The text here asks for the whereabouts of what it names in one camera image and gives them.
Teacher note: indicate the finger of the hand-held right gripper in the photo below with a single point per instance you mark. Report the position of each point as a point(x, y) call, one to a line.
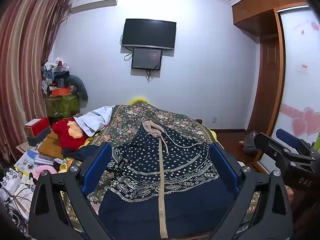
point(277, 147)
point(287, 136)

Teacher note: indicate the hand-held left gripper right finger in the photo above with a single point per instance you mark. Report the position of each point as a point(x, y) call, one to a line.
point(223, 170)

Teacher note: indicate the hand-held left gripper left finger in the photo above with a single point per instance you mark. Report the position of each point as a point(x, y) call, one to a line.
point(97, 170)

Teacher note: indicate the navy patterned hoodie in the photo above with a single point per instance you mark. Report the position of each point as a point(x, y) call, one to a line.
point(150, 160)

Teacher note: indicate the pile of clothes and bags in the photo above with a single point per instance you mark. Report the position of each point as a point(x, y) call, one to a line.
point(53, 72)

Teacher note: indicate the grey bag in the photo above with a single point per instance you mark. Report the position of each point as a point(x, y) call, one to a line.
point(248, 143)

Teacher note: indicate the frosted sliding door with hearts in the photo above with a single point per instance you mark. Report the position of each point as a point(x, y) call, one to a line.
point(297, 92)

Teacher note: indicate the red plush toy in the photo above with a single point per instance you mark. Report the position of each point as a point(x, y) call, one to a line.
point(65, 135)

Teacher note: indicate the white cloth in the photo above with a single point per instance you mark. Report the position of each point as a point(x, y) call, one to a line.
point(95, 120)

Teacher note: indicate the brown wooden box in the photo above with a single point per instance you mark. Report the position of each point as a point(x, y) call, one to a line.
point(50, 147)

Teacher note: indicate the floral bedspread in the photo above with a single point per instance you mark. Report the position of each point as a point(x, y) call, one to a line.
point(130, 120)

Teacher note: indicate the black box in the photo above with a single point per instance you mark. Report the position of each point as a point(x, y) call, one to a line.
point(37, 138)

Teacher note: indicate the small red white sticker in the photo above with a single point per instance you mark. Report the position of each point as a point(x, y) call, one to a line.
point(304, 68)

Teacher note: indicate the stack of books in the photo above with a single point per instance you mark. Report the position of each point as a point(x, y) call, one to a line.
point(27, 162)

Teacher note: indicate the red box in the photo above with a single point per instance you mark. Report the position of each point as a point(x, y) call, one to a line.
point(40, 126)

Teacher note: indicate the green storage box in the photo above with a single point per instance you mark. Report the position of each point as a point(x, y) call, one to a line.
point(62, 105)

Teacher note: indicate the grey neck pillow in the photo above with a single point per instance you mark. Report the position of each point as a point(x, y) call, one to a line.
point(81, 90)

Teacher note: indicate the orange box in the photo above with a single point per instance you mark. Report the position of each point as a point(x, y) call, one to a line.
point(60, 91)

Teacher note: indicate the small black monitor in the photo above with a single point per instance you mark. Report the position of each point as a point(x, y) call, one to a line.
point(146, 58)

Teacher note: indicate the wooden wardrobe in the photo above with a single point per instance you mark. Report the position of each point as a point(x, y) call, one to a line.
point(260, 5)

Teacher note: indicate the striped curtain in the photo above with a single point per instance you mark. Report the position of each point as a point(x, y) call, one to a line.
point(22, 55)

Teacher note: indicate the large black television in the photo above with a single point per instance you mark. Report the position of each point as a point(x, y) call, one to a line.
point(148, 33)

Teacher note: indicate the white air conditioner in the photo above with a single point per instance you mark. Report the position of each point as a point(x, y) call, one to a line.
point(95, 2)

